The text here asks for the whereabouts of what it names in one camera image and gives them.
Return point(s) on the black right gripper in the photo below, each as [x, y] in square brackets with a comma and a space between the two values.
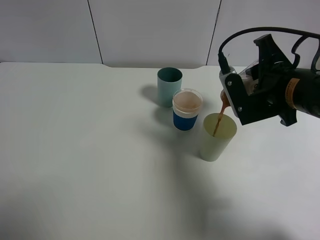
[274, 74]

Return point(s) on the clear plastic drink bottle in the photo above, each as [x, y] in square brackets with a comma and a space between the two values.
[246, 81]

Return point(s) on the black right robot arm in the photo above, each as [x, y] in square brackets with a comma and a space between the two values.
[290, 90]

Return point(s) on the pale green plastic cup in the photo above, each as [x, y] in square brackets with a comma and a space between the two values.
[212, 145]

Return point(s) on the blue sleeved glass cup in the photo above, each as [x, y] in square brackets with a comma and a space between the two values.
[186, 105]

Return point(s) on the teal plastic cup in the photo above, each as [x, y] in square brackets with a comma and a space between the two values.
[169, 81]

